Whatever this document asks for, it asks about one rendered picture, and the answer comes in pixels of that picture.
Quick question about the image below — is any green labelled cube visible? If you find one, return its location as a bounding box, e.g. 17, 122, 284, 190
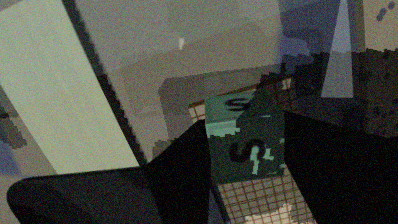
204, 89, 285, 185

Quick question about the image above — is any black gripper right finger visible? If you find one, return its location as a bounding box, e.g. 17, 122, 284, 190
282, 110, 398, 224

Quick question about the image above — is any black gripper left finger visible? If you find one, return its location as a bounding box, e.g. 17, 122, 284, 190
6, 119, 211, 224

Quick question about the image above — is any tan grid-patterned strip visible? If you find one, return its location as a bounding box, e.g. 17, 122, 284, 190
188, 74, 313, 224

